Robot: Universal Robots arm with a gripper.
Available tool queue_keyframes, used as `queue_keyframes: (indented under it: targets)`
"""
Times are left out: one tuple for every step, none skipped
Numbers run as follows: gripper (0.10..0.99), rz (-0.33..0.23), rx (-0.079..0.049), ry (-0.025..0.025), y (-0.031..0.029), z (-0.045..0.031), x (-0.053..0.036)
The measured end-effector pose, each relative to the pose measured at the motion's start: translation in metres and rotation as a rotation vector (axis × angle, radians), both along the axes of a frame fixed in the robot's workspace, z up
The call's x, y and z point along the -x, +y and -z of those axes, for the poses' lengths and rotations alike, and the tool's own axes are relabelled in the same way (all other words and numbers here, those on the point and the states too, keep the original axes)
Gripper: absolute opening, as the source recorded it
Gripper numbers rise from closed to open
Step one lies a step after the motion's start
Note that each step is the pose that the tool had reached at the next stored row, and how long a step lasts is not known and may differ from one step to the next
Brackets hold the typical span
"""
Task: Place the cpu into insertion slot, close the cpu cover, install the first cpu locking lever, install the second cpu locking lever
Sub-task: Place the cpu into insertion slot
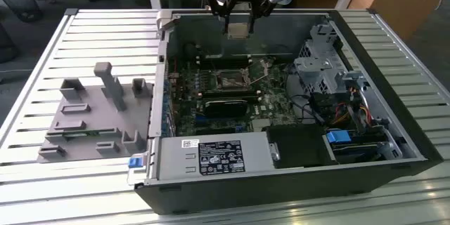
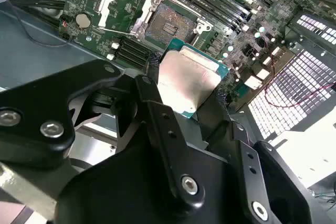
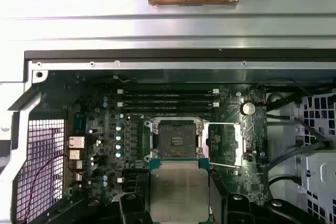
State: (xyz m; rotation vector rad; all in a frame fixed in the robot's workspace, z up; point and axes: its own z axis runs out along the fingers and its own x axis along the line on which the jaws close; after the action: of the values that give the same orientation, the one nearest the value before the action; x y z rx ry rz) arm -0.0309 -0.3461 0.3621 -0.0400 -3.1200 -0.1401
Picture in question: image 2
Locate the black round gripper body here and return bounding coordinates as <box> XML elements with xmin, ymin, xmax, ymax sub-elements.
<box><xmin>54</xmin><ymin>103</ymin><xmax>247</xmax><ymax>224</ymax></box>

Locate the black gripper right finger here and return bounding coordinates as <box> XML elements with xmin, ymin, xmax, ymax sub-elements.
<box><xmin>196</xmin><ymin>89</ymin><xmax>325</xmax><ymax>224</ymax></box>

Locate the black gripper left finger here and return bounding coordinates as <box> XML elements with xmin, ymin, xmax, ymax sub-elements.
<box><xmin>0</xmin><ymin>52</ymin><xmax>207</xmax><ymax>210</ymax></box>

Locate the silver green CPU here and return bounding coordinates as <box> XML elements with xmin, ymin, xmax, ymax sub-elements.
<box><xmin>157</xmin><ymin>39</ymin><xmax>231</xmax><ymax>119</ymax></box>

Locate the metal socket cover frame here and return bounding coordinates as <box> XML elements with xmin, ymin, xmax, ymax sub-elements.
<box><xmin>99</xmin><ymin>0</ymin><xmax>160</xmax><ymax>38</ymax></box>

